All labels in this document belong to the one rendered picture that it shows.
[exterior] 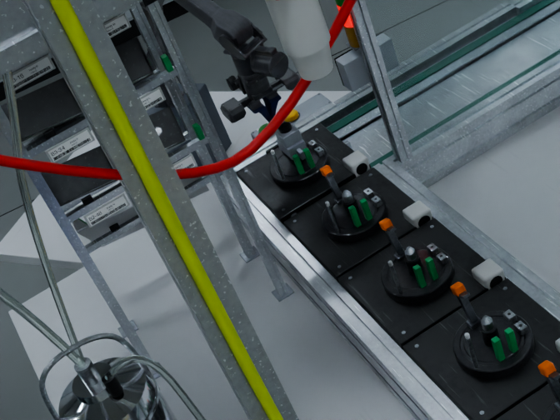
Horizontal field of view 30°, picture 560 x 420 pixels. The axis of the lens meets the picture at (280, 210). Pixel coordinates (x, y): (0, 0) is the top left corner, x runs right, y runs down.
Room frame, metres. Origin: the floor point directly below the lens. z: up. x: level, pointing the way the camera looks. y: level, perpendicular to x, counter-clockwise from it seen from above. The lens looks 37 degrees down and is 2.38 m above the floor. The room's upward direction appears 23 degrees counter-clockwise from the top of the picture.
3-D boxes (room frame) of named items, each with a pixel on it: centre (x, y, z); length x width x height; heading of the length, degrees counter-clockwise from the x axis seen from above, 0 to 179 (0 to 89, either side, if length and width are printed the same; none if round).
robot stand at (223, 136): (2.33, 0.15, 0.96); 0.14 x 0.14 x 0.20; 50
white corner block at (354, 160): (1.89, -0.20, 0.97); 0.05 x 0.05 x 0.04; 13
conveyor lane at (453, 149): (2.01, -0.38, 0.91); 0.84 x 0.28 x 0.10; 103
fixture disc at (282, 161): (1.96, -0.08, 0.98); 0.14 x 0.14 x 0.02
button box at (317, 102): (2.19, -0.12, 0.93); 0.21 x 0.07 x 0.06; 103
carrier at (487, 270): (1.48, -0.20, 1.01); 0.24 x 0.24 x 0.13; 13
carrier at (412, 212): (1.71, -0.14, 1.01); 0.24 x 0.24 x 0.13; 13
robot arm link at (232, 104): (2.05, -0.06, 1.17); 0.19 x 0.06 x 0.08; 103
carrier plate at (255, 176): (1.96, -0.08, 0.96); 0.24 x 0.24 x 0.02; 13
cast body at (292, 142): (1.95, -0.09, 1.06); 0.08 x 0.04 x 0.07; 13
